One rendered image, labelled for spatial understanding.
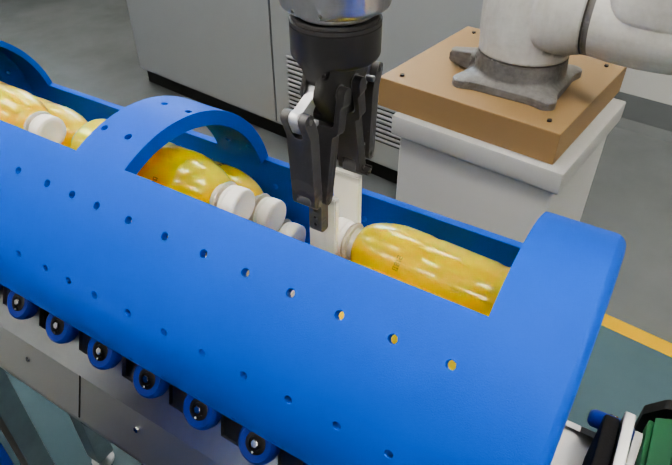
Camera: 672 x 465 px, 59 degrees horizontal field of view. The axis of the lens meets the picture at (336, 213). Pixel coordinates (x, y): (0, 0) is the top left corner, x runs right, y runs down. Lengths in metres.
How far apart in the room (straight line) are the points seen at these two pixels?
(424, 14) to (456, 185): 1.24
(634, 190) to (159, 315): 2.59
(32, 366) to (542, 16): 0.88
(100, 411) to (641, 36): 0.88
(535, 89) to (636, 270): 1.52
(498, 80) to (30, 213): 0.75
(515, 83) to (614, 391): 1.22
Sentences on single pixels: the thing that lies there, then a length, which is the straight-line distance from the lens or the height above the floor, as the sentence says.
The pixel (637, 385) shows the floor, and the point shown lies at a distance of 2.09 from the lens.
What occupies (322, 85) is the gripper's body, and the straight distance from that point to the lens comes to 0.48.
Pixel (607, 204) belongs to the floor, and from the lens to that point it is 2.79.
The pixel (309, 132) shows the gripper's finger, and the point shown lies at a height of 1.27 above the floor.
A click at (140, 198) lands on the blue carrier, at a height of 1.21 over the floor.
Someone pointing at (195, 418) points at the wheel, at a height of 0.96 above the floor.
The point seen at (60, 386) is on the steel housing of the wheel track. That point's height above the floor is 0.87.
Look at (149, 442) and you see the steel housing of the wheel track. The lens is 0.78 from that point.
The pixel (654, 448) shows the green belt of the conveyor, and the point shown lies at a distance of 0.80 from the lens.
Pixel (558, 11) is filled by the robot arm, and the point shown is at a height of 1.21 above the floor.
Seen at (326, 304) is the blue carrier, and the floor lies 1.20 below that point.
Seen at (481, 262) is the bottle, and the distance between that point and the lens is 0.55.
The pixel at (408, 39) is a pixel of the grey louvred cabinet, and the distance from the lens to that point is 2.32.
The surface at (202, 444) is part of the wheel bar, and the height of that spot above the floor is 0.92.
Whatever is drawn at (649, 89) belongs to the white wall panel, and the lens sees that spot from 3.42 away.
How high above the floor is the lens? 1.51
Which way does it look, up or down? 37 degrees down
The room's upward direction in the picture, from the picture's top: straight up
